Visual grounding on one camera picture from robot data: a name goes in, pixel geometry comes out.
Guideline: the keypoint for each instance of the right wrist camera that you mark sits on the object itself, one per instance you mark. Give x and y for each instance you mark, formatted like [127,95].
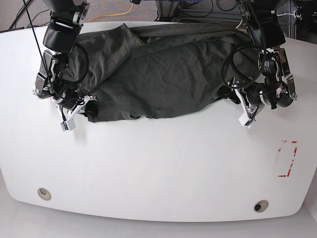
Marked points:
[68,125]

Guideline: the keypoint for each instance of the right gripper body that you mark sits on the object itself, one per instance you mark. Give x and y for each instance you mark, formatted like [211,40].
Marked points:
[70,105]

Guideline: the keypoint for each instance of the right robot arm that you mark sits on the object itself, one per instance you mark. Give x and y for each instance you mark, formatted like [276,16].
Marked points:
[66,20]

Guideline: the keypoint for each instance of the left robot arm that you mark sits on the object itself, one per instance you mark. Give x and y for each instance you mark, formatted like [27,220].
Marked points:
[278,87]

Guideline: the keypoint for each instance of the right table cable grommet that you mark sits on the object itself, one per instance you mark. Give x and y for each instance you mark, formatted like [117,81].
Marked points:
[261,206]

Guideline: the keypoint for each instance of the red tape rectangle marking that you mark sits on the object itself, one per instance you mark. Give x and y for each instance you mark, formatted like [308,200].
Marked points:
[285,159]

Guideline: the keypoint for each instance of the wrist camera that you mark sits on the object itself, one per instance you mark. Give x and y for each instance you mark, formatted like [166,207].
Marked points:
[246,120]
[68,125]

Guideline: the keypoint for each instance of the dark grey t-shirt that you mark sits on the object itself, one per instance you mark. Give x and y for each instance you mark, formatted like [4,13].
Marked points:
[158,71]

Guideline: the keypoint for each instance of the table cable grommet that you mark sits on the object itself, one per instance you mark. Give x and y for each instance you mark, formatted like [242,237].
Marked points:
[261,206]
[44,194]

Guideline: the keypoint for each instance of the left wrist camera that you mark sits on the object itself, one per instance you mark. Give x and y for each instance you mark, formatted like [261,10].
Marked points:
[246,120]

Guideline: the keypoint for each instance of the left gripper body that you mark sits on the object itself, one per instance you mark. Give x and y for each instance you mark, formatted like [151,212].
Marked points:
[246,97]

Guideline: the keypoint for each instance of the left table cable grommet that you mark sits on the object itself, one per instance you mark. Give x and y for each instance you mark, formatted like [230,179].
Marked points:
[44,194]

